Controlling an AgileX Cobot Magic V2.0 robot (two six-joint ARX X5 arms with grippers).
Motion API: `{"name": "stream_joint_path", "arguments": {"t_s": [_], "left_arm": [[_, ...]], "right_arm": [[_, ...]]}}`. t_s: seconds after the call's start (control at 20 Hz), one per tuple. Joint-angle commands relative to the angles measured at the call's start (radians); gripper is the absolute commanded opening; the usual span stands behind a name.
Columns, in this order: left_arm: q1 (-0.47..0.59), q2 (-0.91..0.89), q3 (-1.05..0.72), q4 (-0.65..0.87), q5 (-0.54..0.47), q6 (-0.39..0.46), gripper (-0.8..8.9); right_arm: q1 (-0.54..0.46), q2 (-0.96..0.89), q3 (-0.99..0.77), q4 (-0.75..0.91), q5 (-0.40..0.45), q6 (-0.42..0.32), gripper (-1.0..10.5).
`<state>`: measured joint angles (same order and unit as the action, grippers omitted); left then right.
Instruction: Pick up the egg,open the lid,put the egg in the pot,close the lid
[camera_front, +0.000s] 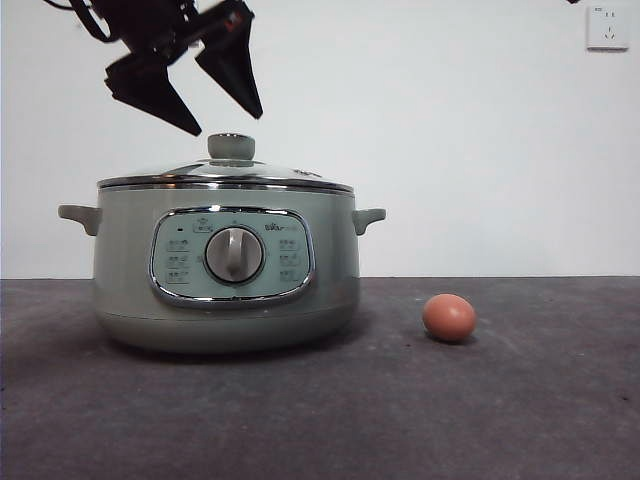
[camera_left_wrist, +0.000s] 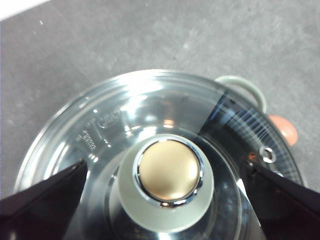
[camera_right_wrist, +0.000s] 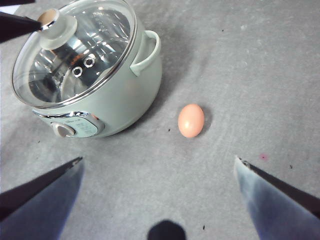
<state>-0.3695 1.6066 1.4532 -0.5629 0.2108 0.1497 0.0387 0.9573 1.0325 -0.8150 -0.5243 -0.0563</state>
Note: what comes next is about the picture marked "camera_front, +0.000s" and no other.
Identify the glass pot lid with knob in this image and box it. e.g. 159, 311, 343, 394
97, 132, 354, 194

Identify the brown egg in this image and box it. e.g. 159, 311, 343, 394
422, 293, 477, 344

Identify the grey-green electric cooking pot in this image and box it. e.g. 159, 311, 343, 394
57, 185, 387, 355

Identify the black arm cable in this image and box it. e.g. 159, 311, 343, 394
69, 0, 114, 44

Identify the white wall socket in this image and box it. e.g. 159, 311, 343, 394
585, 4, 630, 52

